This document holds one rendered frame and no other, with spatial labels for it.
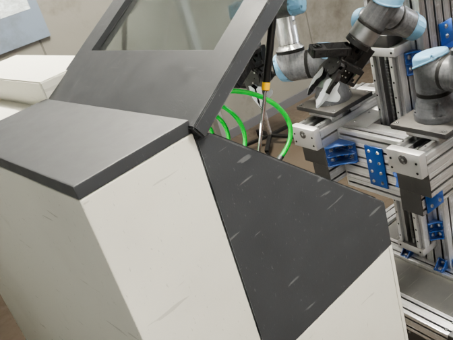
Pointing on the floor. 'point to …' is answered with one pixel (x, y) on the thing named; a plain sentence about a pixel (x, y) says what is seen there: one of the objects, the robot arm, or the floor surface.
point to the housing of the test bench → (112, 229)
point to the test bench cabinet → (365, 307)
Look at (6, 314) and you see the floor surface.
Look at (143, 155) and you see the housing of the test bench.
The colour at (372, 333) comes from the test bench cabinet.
